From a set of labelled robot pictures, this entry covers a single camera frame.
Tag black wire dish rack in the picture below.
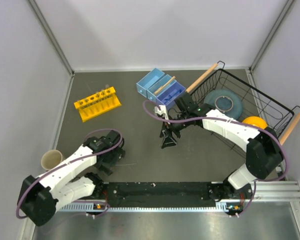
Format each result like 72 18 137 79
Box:
180 68 300 163

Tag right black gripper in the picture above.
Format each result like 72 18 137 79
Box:
160 111 191 149

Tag yellow ribbed bowl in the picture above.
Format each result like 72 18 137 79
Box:
242 116 268 129

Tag blue safety glasses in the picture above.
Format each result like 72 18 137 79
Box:
163 89 181 104

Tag test tube brush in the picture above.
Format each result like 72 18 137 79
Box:
115 163 137 167

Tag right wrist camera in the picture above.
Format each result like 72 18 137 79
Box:
154 105 169 120

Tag wooden stick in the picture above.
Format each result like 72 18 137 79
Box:
154 76 176 95

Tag yellow test tube rack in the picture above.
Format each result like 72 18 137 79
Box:
74 86 122 123

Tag light blue drawer box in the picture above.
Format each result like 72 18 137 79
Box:
136 68 165 98

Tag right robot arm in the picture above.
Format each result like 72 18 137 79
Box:
154 95 285 198

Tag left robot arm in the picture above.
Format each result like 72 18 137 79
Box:
15 128 125 227

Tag paper cup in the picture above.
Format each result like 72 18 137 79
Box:
41 149 65 171

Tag purple drawer box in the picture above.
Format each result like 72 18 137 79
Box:
156 81 186 110

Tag middle blue drawer box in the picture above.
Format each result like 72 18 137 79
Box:
146 74 176 102

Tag blue ceramic plate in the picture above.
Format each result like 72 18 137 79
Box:
203 89 244 120

